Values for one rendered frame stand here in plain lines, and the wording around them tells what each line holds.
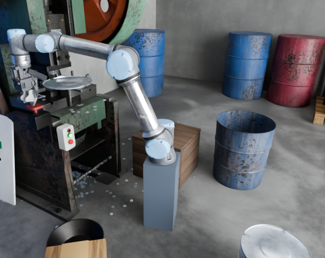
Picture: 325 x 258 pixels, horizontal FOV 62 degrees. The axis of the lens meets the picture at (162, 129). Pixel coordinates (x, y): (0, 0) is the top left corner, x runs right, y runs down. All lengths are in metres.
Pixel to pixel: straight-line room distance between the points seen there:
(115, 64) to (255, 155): 1.20
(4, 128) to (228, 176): 1.54
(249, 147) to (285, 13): 2.88
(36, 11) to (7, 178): 1.07
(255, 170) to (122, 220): 0.98
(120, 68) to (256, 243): 0.98
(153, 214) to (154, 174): 0.28
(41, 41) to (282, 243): 1.39
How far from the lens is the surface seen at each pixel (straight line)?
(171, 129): 1.40
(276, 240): 1.41
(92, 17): 2.06
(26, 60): 1.43
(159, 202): 1.61
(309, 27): 4.47
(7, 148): 1.98
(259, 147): 1.96
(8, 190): 2.10
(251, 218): 1.92
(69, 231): 1.77
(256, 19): 4.54
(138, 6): 1.87
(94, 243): 1.25
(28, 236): 1.86
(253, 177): 2.09
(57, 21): 1.78
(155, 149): 1.28
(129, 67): 1.16
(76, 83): 1.75
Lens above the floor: 1.25
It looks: 25 degrees down
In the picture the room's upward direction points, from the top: 1 degrees clockwise
